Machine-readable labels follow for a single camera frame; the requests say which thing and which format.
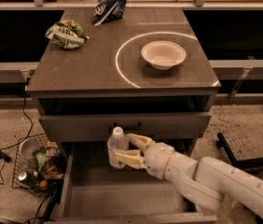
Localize black chair base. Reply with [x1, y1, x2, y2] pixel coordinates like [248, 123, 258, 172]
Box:
[216, 133, 263, 173]

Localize green chip bag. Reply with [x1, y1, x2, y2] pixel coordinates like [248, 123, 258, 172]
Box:
[45, 20, 89, 49]

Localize black cable on floor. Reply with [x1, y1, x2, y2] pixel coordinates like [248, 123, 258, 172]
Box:
[0, 93, 35, 200]

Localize white paper bowl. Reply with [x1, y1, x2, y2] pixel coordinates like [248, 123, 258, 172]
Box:
[141, 41, 187, 70]

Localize clear plastic water bottle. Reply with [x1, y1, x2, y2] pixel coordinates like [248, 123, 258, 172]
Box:
[107, 126, 129, 169]

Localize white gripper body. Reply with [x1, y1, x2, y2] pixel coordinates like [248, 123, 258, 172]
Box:
[144, 143, 174, 179]

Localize snack bags in basket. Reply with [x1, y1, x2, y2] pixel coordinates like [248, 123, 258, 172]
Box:
[33, 141, 66, 180]

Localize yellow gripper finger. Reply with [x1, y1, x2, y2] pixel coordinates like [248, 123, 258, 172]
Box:
[115, 149, 146, 169]
[127, 133, 155, 152]

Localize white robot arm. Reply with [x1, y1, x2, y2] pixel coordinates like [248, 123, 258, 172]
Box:
[115, 133, 263, 219]

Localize upper grey drawer with handle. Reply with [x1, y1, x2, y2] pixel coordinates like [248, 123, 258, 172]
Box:
[39, 112, 211, 142]

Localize dark blue chip bag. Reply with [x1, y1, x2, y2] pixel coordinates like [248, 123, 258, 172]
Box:
[92, 0, 127, 26]

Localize open lower grey drawer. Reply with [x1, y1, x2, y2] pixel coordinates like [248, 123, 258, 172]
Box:
[56, 142, 216, 224]

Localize black wire basket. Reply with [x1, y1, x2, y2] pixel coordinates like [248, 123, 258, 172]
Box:
[12, 133, 62, 194]

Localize grey drawer cabinet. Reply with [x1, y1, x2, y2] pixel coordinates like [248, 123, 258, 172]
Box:
[28, 7, 220, 154]

